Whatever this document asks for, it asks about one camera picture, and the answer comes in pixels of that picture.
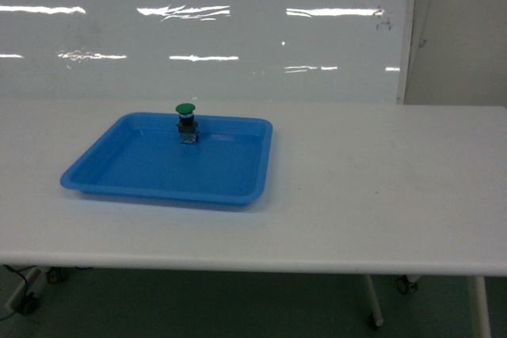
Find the green mushroom push button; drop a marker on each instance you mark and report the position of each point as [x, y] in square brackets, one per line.
[187, 126]

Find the blue plastic tray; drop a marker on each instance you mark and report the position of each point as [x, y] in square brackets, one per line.
[141, 155]

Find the white whiteboard panel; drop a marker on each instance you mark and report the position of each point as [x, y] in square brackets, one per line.
[203, 50]

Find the white table frame legs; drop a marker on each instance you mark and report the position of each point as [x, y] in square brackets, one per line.
[89, 302]

